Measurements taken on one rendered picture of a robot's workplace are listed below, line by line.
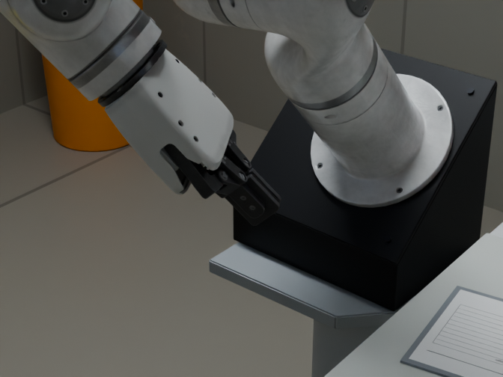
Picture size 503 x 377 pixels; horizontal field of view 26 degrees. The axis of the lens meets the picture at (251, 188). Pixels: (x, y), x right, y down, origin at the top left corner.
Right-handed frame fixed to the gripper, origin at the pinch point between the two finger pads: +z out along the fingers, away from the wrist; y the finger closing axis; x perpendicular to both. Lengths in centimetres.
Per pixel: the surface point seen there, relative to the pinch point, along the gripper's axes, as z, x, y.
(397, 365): 21.5, -1.1, 0.6
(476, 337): 26.4, 4.5, -4.5
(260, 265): 21, -26, -37
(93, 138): 30, -144, -225
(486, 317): 27.3, 5.2, -8.1
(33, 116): 15, -170, -250
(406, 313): 22.2, -0.9, -8.1
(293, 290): 24.6, -21.6, -31.9
